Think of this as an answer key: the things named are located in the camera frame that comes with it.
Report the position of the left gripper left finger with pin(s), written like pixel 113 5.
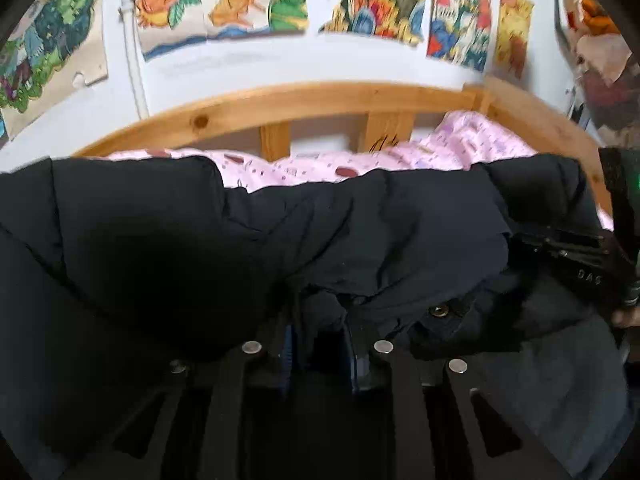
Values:
pixel 230 420

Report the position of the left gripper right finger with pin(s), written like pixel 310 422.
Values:
pixel 448 421

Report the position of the black large coat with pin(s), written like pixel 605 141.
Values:
pixel 104 315

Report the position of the bagged clothes pile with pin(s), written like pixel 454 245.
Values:
pixel 606 71

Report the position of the right hand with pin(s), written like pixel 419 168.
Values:
pixel 627 317

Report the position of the pink dotted quilt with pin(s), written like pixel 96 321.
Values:
pixel 249 191

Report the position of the yellow bear duck drawing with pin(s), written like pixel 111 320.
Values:
pixel 513 30

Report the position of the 2024 dragon drawing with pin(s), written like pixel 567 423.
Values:
pixel 460 32

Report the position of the anime girl drawing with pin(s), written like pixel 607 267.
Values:
pixel 56 48

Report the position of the wooden bed frame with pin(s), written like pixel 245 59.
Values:
pixel 390 110

